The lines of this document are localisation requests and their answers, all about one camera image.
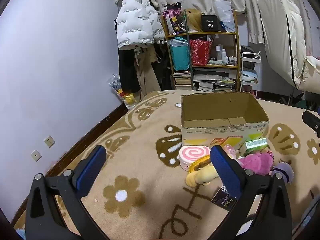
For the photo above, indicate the white puffer jacket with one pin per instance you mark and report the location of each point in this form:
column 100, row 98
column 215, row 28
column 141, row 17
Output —
column 135, row 17

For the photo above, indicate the purple plush toy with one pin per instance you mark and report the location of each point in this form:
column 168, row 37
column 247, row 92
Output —
column 285, row 171

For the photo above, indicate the large white softbox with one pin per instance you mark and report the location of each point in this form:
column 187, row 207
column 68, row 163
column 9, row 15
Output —
column 277, row 30

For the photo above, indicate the black flat packet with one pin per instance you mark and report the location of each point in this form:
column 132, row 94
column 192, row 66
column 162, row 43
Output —
column 220, row 198

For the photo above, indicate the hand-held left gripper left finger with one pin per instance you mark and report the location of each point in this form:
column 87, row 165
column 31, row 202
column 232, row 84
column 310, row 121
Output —
column 90, row 170

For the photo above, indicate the pink plush toy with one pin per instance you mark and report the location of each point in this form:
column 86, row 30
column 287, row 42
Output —
column 257, row 162

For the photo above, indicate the cardboard box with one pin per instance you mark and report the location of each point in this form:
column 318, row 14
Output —
column 220, row 110

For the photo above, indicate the red gift bag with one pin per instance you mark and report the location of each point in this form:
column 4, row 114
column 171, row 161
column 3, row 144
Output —
column 200, row 52

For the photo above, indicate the black hanging coat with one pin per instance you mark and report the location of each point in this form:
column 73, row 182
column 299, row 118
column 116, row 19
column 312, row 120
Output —
column 127, row 67

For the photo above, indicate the dark bag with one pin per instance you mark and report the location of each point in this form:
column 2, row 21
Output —
column 247, row 48

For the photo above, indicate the row of cosmetic bottles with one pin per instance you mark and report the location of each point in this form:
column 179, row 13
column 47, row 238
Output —
column 226, row 57

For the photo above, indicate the large pile of books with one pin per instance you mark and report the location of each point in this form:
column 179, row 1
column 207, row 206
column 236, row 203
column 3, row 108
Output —
column 215, row 80

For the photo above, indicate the small stack of books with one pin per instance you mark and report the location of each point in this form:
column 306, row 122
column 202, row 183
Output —
column 182, row 80

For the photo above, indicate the white wall socket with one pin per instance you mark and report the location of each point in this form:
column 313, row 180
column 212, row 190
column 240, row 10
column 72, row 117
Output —
column 49, row 141
column 35, row 155

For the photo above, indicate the blonde wig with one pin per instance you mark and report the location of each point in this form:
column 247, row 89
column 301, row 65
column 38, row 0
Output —
column 195, row 20

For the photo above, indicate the yellow dog plush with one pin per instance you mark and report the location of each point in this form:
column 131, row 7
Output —
column 200, row 175

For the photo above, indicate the black box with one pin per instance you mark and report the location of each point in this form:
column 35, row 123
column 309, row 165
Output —
column 211, row 23

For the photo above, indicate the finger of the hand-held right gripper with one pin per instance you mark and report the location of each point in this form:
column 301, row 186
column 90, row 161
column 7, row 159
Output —
column 312, row 121

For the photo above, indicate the yellow frame shelf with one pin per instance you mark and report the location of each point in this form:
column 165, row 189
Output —
column 212, row 33

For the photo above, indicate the pink swirl roll squishy toy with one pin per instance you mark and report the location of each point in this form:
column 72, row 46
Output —
column 192, row 155

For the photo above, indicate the clear plastic snack bag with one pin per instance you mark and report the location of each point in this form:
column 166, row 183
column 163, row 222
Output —
column 117, row 85

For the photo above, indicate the light blue cloth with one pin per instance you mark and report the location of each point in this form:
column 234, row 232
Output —
column 248, row 76

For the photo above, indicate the beige hanging coat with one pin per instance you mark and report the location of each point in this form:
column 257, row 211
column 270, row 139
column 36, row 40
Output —
column 147, row 72

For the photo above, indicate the white plastic bag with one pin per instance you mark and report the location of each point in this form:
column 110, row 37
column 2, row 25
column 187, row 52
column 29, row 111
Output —
column 225, row 15

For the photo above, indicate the green thin pole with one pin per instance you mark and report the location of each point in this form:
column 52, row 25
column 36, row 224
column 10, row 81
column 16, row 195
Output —
column 189, row 55

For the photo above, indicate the teal gift bag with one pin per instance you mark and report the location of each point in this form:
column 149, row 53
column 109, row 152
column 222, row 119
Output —
column 178, row 55

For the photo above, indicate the white trolley cart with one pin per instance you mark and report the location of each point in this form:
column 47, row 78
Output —
column 250, row 55

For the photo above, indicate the green tissue pack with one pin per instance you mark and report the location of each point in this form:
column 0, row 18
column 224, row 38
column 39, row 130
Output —
column 252, row 146

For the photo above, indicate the pink wrapped packet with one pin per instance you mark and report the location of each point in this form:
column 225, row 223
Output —
column 230, row 150

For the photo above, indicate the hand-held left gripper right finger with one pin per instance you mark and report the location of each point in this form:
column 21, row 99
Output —
column 223, row 170

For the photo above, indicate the black pink printed bag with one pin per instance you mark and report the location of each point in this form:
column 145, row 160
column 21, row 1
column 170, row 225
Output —
column 175, row 17

